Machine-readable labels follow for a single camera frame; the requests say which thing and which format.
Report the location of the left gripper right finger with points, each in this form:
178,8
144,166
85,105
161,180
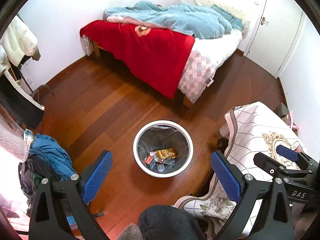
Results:
274,219

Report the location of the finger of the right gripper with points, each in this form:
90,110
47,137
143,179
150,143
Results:
300,158
267,164

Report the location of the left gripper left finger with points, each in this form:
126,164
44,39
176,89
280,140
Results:
59,205

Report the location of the white round trash bin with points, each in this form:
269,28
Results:
163,149

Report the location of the blue clothes pile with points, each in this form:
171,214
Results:
46,159

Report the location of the white floral tablecloth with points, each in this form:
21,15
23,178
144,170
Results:
252,129

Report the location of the yellow snack wrapper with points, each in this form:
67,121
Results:
166,154

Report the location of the black fuzzy slipper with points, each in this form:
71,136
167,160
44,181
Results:
167,222

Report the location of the red small packet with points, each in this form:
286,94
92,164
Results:
149,160

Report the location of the black chair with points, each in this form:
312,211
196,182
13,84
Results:
18,103

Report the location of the black bin liner bag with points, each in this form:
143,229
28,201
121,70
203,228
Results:
162,142

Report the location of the pink checkered bed sheet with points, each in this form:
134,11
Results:
206,56

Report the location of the white door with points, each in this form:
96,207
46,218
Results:
276,35

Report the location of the red blanket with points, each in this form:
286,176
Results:
156,56

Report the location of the white puffer jacket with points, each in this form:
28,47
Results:
18,41

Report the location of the light blue duvet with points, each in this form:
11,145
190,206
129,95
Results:
198,21

